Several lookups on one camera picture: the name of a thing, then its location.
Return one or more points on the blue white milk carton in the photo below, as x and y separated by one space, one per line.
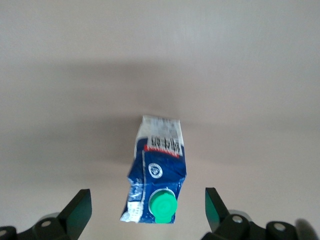
157 172

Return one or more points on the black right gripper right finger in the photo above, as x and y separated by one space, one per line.
225 225

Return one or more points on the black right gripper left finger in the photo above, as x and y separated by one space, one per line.
72 217

